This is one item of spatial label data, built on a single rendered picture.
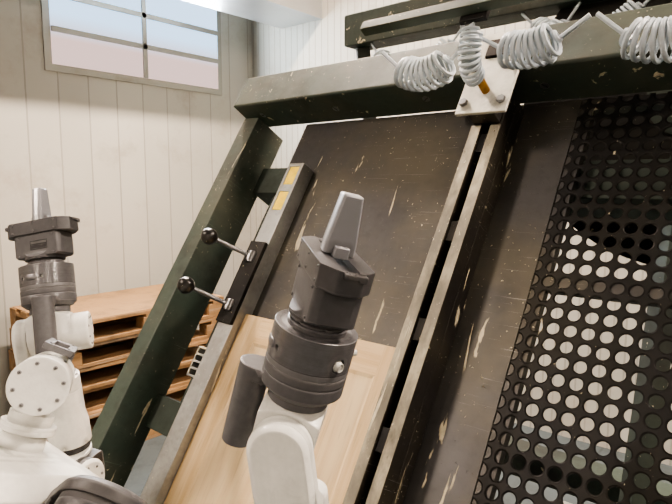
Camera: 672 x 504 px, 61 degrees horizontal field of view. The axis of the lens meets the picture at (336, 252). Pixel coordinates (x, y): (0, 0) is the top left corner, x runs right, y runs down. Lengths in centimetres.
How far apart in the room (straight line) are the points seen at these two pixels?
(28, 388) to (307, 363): 34
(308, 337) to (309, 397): 6
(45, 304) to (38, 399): 33
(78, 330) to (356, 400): 49
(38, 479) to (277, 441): 26
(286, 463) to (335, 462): 44
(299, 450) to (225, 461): 62
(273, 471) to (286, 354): 12
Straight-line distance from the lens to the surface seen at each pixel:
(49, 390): 75
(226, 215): 154
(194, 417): 127
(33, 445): 80
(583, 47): 113
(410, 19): 112
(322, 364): 57
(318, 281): 53
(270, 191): 154
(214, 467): 122
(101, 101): 476
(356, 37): 199
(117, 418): 146
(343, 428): 104
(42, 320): 105
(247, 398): 63
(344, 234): 56
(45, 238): 111
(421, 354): 94
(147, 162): 490
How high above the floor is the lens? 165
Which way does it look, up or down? 7 degrees down
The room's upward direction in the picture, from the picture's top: straight up
